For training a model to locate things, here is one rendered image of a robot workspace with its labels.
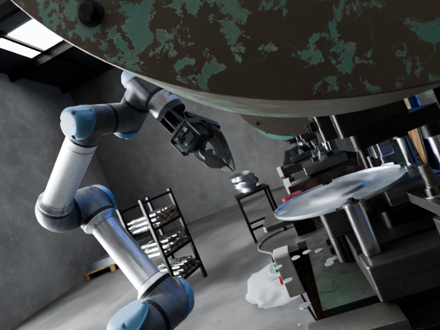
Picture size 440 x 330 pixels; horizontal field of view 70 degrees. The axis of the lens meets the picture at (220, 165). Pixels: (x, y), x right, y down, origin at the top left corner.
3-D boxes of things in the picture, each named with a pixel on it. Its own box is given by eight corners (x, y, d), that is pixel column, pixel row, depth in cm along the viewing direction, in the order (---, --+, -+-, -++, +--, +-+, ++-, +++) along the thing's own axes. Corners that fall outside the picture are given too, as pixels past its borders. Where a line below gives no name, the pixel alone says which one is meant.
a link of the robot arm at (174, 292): (156, 348, 90) (51, 211, 105) (188, 316, 102) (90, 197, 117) (174, 329, 84) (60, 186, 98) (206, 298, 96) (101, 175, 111)
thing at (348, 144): (361, 164, 59) (349, 137, 59) (341, 158, 79) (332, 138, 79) (452, 129, 56) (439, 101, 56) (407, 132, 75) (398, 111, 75)
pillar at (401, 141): (414, 178, 73) (390, 122, 73) (410, 177, 75) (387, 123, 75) (424, 174, 73) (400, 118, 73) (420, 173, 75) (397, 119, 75)
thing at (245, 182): (255, 243, 355) (227, 178, 356) (251, 235, 401) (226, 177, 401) (287, 230, 356) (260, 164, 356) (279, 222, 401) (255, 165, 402)
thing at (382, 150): (378, 158, 66) (371, 142, 66) (372, 157, 70) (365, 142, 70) (394, 152, 65) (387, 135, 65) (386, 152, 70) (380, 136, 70)
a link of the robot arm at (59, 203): (16, 222, 95) (58, 92, 70) (52, 209, 104) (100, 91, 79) (36, 251, 92) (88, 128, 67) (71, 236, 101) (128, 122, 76)
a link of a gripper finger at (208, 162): (217, 184, 72) (190, 156, 74) (227, 178, 78) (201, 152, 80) (224, 174, 71) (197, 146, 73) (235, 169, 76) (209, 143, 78)
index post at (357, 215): (366, 257, 51) (343, 203, 51) (362, 251, 54) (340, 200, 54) (384, 252, 51) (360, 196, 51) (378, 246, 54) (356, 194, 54)
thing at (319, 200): (277, 203, 87) (275, 201, 87) (383, 164, 81) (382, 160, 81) (274, 234, 59) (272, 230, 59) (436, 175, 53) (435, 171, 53)
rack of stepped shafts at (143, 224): (185, 299, 275) (143, 198, 276) (150, 304, 299) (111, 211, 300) (211, 275, 312) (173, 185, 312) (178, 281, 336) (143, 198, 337)
